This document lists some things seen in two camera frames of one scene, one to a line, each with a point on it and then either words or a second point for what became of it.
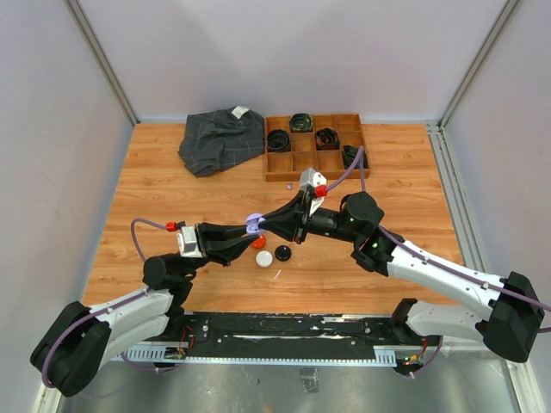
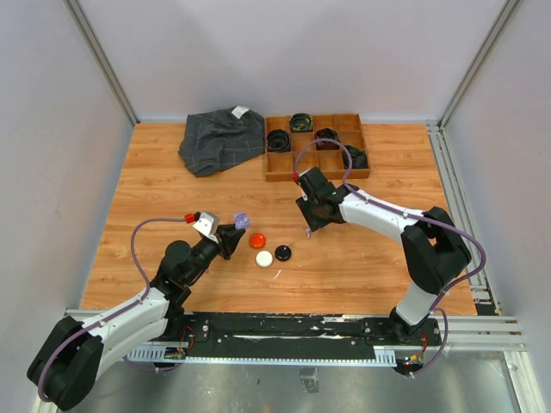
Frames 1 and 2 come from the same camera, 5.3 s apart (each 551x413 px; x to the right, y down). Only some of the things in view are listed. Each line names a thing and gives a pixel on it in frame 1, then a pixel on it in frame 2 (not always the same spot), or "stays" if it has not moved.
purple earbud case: (252, 223) to (241, 221)
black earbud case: (282, 253) stays
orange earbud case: (259, 243) stays
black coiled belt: (327, 139) stays
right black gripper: (292, 219) to (313, 221)
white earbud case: (263, 259) stays
